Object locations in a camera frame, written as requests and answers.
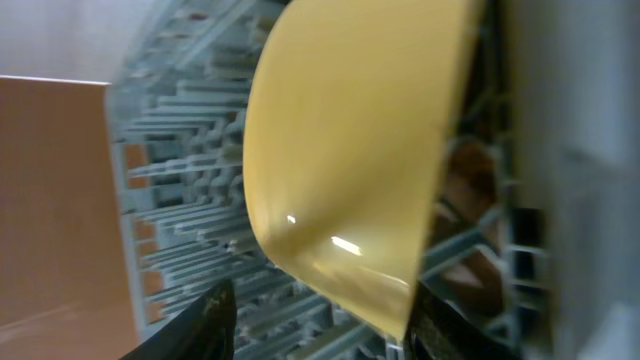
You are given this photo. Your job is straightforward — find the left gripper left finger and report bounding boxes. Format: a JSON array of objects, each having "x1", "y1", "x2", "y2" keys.
[{"x1": 121, "y1": 279, "x2": 237, "y2": 360}]

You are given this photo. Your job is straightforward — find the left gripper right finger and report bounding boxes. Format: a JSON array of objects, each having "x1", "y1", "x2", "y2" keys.
[{"x1": 403, "y1": 283, "x2": 520, "y2": 360}]

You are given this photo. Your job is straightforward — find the yellow bowl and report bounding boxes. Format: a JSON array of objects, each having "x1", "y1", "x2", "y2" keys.
[{"x1": 243, "y1": 0, "x2": 484, "y2": 340}]

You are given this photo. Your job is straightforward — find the grey plate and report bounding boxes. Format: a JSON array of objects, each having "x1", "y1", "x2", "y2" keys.
[{"x1": 507, "y1": 0, "x2": 639, "y2": 359}]

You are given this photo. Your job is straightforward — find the grey dishwasher rack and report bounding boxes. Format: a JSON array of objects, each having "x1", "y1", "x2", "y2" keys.
[{"x1": 106, "y1": 1, "x2": 549, "y2": 359}]

